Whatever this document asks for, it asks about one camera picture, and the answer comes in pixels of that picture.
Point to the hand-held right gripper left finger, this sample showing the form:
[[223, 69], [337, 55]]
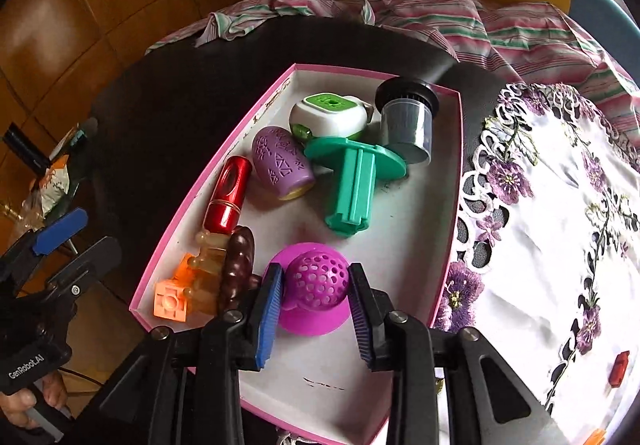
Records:
[[267, 320]]

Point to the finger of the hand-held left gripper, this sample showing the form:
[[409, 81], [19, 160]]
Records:
[[60, 230], [90, 260]]

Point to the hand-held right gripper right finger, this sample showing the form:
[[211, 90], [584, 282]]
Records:
[[360, 320]]

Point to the magenta perforated ball toy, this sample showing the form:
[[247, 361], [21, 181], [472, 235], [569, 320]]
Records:
[[315, 275]]

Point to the translucent amber plastic toy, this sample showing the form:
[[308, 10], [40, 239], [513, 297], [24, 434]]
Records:
[[210, 265]]

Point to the orange studded plastic block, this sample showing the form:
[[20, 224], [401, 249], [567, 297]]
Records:
[[170, 302]]

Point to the pink shallow box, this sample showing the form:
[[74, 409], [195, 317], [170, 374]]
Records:
[[410, 235]]

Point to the green plastic spool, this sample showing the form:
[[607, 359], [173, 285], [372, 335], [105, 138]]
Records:
[[350, 195]]

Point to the red metallic cylinder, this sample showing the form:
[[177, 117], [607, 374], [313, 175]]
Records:
[[230, 195]]

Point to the purple egg-shaped patterned toy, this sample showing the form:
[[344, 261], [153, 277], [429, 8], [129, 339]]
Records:
[[280, 160]]

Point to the black filter cup clear jar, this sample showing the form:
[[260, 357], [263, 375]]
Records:
[[405, 130]]

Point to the white green rounded plastic toy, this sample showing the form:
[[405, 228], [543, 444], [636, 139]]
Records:
[[330, 120]]

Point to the person's left hand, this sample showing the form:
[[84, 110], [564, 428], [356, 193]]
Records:
[[52, 390]]

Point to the colourful plastic bag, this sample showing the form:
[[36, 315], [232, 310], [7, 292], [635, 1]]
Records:
[[55, 185]]

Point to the white embroidered floral tablecloth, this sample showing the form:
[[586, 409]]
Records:
[[550, 235]]

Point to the small orange plastic block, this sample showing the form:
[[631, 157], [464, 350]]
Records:
[[595, 438]]

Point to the red plastic block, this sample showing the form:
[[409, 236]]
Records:
[[619, 369]]

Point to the pink green striped cloth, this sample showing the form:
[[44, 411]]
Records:
[[425, 10]]

